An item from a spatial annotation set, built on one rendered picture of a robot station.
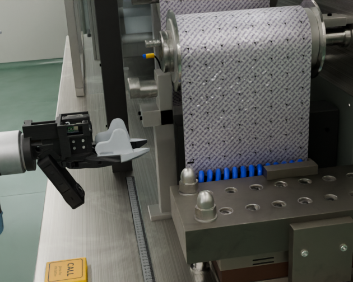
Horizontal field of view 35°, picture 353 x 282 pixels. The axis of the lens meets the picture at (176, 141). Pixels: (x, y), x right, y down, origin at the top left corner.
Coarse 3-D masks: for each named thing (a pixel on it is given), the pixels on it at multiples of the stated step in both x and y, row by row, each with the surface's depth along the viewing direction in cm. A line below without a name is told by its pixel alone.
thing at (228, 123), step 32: (192, 96) 98; (224, 96) 99; (256, 96) 100; (288, 96) 101; (192, 128) 100; (224, 128) 101; (256, 128) 102; (288, 128) 103; (192, 160) 102; (224, 160) 103; (256, 160) 104; (288, 160) 105
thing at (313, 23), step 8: (304, 8) 101; (312, 16) 99; (168, 24) 100; (312, 24) 98; (312, 32) 98; (312, 40) 98; (312, 48) 99; (312, 56) 100; (176, 64) 96; (312, 64) 101; (176, 72) 97
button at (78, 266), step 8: (48, 264) 97; (56, 264) 97; (64, 264) 97; (72, 264) 97; (80, 264) 96; (48, 272) 95; (56, 272) 94; (64, 272) 94; (72, 272) 94; (80, 272) 94; (48, 280) 93; (56, 280) 92; (64, 280) 92; (72, 280) 92; (80, 280) 92
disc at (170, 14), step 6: (168, 12) 100; (168, 18) 101; (174, 18) 95; (174, 24) 94; (174, 30) 95; (180, 54) 94; (180, 60) 94; (180, 66) 94; (180, 72) 95; (180, 78) 96; (174, 84) 102; (180, 84) 98; (174, 90) 103
